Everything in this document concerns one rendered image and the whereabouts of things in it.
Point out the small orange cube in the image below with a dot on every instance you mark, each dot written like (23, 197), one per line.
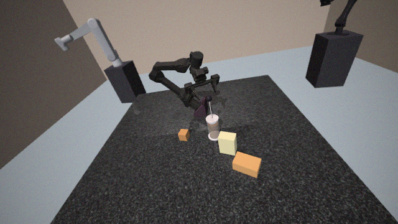
(184, 135)

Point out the orange rectangular block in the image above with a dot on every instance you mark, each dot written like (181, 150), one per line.
(247, 164)

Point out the pale yellow block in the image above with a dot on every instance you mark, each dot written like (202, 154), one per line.
(227, 143)

